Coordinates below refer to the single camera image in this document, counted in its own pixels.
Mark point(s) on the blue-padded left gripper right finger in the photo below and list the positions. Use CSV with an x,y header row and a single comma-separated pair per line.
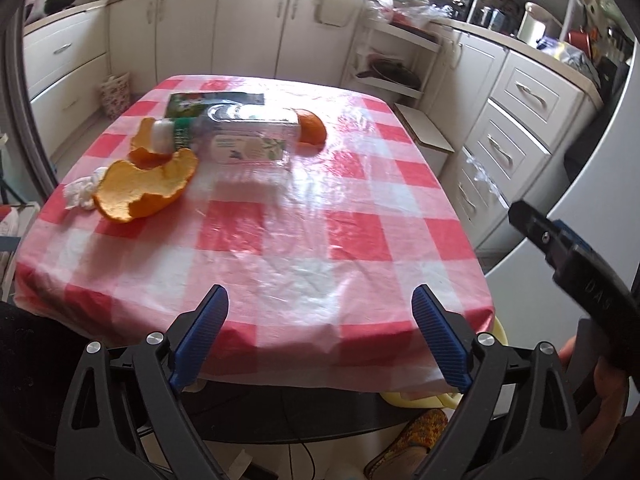
x,y
516,418

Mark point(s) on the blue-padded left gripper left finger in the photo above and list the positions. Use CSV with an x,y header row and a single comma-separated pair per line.
x,y
123,417

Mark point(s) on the large orange peel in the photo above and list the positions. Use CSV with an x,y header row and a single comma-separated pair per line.
x,y
127,192

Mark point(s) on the white tissue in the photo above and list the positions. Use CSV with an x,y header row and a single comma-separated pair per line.
x,y
79,192

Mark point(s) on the clear plastic bottle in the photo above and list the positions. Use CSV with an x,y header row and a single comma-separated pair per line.
x,y
232,134

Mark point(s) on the green juice carton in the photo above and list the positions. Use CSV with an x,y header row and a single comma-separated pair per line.
x,y
192,104

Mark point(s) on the person's right hand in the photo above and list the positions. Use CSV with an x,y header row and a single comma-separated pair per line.
x,y
609,439

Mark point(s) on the yellow patterned slipper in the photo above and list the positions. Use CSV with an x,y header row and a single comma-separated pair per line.
x,y
400,459

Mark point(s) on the white drawer cabinet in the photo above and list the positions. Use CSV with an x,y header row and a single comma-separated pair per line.
x,y
510,112

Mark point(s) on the small white step stool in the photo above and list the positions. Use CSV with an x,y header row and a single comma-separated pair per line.
x,y
433,146

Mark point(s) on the red white checkered tablecloth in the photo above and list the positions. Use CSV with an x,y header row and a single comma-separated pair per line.
x,y
319,259

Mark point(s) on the white electric kettle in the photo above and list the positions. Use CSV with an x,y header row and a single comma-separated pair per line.
x,y
537,23

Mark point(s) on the black frying pan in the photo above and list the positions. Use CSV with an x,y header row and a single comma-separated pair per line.
x,y
391,71

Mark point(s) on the white storage rack shelf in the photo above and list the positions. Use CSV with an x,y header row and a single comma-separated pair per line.
x,y
415,49

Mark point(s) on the floral fabric basket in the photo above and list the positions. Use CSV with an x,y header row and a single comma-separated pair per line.
x,y
115,95

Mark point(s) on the white lower cabinets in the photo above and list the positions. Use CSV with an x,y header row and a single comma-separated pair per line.
x,y
69,53

